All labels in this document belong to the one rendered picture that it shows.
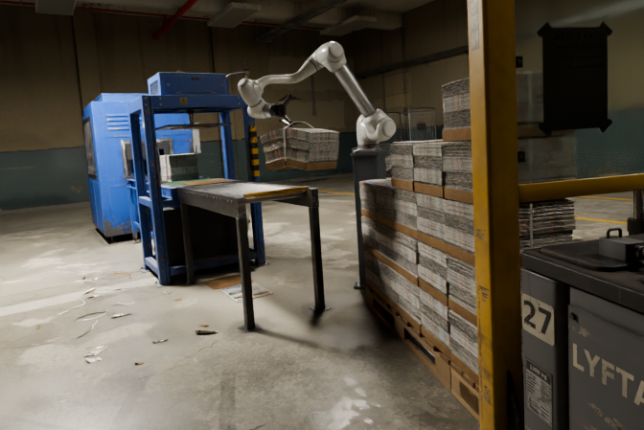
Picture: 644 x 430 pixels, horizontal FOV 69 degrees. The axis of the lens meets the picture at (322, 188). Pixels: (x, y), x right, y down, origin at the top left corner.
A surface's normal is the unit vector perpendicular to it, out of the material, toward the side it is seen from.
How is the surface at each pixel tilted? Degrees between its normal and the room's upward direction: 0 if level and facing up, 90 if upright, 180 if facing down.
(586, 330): 90
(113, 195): 90
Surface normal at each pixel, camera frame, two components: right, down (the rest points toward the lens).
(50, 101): 0.53, 0.05
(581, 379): -0.97, 0.08
